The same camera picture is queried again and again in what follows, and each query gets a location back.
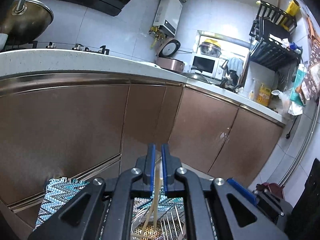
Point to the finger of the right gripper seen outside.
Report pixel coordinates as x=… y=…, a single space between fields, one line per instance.
x=243 y=191

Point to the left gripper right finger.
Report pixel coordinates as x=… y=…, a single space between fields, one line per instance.
x=214 y=209

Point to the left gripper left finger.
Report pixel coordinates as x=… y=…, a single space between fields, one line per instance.
x=103 y=208

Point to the wooden chopstick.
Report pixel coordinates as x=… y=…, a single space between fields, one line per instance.
x=157 y=190
x=140 y=236
x=150 y=212

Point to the blue zigzag woven mat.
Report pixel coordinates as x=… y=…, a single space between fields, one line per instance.
x=59 y=191

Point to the yellow oil bottle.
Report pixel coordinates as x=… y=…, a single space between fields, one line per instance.
x=264 y=94

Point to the white spray bottle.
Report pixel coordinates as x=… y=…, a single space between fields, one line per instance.
x=252 y=91

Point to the grey hanging towel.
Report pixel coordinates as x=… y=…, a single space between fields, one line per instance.
x=236 y=64

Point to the white microwave oven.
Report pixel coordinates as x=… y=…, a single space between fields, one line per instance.
x=209 y=66

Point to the hanging patterned apron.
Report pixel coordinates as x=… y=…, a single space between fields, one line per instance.
x=306 y=86

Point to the glass pot lid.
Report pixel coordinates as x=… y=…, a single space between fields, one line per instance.
x=196 y=76

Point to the black dish rack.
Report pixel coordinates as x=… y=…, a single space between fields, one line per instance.
x=272 y=46

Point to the steel pot yellow lid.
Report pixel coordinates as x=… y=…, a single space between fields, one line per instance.
x=210 y=47

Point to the gas stove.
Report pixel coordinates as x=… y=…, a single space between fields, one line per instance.
x=51 y=45

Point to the brown rice cooker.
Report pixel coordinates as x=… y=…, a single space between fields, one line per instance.
x=165 y=54

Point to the yellow roll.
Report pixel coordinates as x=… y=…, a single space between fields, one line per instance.
x=291 y=10

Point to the white water heater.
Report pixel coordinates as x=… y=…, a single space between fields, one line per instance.
x=167 y=16

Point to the white bowl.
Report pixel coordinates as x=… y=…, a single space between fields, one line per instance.
x=3 y=40

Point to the clear utensil holder wire rack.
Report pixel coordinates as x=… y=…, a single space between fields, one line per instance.
x=170 y=224

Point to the steel wok with handle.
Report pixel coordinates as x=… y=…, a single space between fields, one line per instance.
x=25 y=20

